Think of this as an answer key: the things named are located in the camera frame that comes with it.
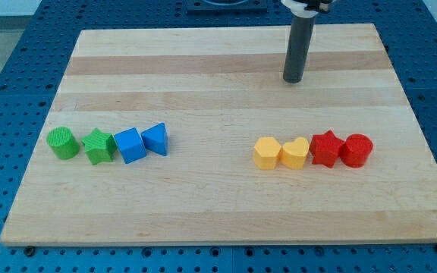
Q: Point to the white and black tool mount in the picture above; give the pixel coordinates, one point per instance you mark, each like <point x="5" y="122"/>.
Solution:
<point x="308" y="8"/>

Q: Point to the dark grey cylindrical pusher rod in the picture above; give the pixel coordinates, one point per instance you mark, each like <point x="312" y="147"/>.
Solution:
<point x="298" y="46"/>

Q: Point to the blue triangle block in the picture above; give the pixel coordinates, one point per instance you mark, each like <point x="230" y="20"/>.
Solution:
<point x="156" y="139"/>

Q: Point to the light wooden board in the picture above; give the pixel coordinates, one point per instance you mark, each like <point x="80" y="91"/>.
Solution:
<point x="218" y="90"/>

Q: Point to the red star block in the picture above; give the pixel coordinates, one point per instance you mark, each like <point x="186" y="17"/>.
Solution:
<point x="325" y="148"/>

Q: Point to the yellow heart block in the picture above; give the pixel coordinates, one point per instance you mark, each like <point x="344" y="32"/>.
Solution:
<point x="294" y="154"/>

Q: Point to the yellow hexagon block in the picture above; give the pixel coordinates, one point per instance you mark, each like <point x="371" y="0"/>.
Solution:
<point x="266" y="153"/>

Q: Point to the red cylinder block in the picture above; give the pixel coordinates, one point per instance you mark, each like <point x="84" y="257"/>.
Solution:
<point x="356" y="150"/>

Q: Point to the blue cube block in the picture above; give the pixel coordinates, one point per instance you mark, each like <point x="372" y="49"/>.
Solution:
<point x="130" y="145"/>

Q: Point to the green star block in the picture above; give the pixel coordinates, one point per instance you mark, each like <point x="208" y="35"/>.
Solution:
<point x="99" y="146"/>

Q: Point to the green cylinder block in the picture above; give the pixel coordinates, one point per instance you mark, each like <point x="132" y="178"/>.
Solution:
<point x="63" y="143"/>

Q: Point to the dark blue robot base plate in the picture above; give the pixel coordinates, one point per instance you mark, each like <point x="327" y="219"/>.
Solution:
<point x="204" y="6"/>

